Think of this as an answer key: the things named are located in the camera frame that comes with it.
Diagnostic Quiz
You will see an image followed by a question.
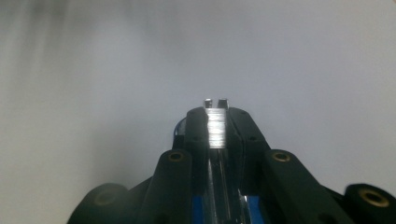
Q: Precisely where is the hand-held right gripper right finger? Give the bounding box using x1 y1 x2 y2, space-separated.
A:
226 106 353 224

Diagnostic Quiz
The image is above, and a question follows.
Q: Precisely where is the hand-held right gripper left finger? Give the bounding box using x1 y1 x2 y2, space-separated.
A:
139 106 210 224

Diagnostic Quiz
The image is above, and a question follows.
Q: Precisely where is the blue stapler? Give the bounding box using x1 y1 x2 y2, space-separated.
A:
173 118 262 224

